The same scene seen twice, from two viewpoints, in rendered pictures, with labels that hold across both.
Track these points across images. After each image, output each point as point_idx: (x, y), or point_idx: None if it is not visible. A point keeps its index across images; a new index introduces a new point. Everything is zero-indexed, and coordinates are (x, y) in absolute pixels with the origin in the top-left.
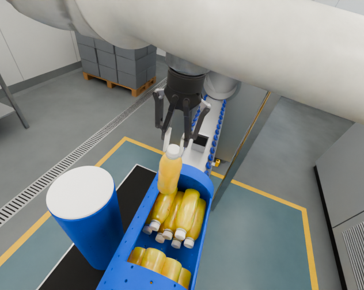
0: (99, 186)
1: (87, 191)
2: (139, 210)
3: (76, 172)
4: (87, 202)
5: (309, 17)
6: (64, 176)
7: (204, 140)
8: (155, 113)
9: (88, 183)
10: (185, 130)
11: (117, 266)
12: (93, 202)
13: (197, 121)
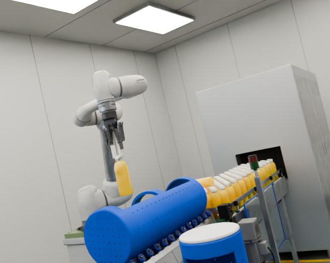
0: (191, 235)
1: (202, 231)
2: (150, 207)
3: (220, 234)
4: (200, 229)
5: None
6: (230, 230)
7: None
8: (123, 132)
9: (203, 234)
10: (112, 140)
11: (163, 195)
12: (195, 230)
13: (107, 133)
